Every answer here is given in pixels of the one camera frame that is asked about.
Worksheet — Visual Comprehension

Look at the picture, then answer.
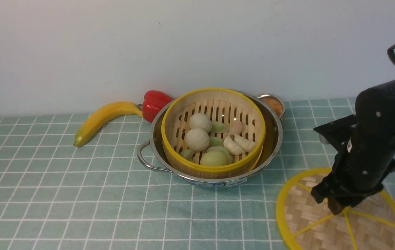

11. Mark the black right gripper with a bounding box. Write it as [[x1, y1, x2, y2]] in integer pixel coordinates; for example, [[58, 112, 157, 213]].
[[311, 152, 395, 215]]

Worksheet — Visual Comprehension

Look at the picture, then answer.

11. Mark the woven bamboo steamer lid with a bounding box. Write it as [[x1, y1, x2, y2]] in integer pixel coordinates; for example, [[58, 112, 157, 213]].
[[275, 168, 395, 250]]

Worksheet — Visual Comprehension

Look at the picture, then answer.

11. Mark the bamboo steamer basket yellow rim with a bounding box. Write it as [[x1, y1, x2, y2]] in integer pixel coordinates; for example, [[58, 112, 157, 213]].
[[159, 88, 266, 180]]

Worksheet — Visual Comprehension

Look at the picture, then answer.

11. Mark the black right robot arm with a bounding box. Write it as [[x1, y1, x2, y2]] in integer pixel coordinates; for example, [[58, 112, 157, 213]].
[[311, 80, 395, 215]]

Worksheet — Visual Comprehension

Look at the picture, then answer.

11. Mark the orange fruit behind pot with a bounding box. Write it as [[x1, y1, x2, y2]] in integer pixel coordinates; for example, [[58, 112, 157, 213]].
[[261, 96, 285, 117]]

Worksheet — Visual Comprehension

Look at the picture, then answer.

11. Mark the stainless steel pot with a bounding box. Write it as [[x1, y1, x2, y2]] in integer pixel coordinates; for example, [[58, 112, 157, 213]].
[[137, 90, 285, 189]]

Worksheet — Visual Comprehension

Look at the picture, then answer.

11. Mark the white dumpling right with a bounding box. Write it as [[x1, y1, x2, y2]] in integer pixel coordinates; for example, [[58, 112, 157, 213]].
[[234, 134, 257, 152]]

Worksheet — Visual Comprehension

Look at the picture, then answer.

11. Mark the white dumpling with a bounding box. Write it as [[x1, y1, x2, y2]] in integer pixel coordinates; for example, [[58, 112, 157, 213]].
[[234, 134, 257, 152], [224, 136, 246, 156]]

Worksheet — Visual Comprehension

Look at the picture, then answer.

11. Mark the white dumpling left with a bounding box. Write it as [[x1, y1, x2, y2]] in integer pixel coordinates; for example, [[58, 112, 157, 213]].
[[224, 136, 246, 156]]

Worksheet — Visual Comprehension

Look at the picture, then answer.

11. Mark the pink shrimp dumpling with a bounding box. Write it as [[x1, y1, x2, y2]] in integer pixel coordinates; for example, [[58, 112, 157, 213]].
[[228, 120, 244, 135]]

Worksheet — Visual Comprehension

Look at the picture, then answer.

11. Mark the pale yellow round bun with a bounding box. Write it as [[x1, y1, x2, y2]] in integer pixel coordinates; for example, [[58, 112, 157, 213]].
[[199, 151, 227, 167]]

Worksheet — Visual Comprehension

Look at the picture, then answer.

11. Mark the green dumpling middle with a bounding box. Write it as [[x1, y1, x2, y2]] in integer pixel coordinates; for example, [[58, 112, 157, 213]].
[[208, 136, 224, 148]]

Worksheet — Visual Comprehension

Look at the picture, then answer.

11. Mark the green dumpling upper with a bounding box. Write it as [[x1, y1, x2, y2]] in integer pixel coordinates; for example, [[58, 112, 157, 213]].
[[210, 121, 230, 134]]

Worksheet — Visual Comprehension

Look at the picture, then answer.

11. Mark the white round bun lower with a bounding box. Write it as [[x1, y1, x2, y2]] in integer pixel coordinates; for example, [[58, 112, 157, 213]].
[[185, 128, 210, 152]]

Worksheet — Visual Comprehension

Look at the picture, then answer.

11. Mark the white round bun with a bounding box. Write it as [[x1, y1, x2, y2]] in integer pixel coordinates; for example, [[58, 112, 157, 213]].
[[188, 113, 212, 133], [185, 128, 210, 152]]

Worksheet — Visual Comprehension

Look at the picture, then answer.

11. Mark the white round bun upper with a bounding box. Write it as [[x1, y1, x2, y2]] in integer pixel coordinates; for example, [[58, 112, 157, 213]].
[[188, 113, 212, 133]]

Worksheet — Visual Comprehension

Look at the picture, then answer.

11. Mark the red bell pepper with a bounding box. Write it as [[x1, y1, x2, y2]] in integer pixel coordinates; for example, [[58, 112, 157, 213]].
[[142, 90, 174, 123]]

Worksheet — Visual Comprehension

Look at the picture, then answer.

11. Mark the yellow banana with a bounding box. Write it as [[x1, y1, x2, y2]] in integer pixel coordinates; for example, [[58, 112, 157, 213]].
[[73, 101, 143, 147]]

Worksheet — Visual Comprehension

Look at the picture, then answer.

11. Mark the green checkered tablecloth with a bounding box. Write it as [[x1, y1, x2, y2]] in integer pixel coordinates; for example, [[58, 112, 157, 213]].
[[0, 93, 395, 250]]

